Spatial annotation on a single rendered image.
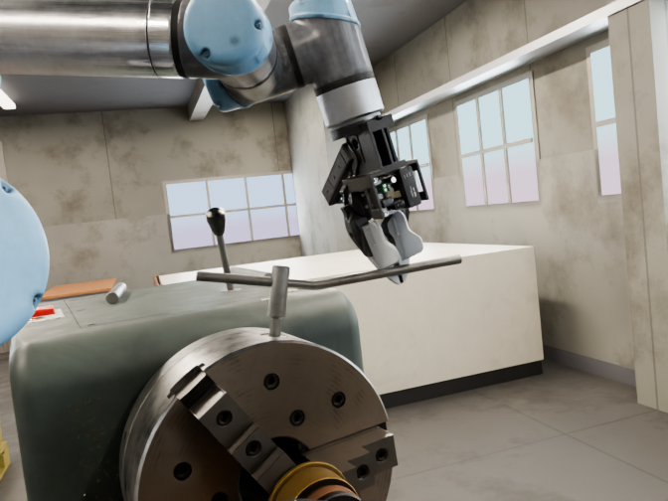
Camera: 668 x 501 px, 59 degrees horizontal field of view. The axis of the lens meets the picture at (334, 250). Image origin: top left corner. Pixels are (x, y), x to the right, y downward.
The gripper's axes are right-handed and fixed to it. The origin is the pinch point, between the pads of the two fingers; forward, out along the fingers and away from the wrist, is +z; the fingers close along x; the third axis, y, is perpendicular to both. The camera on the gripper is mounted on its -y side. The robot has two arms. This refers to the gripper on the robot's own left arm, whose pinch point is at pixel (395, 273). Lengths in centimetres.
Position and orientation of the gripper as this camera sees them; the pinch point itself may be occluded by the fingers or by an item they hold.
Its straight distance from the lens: 78.5
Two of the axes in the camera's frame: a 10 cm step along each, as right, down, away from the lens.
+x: 8.3, -3.5, 4.2
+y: 4.6, 0.1, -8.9
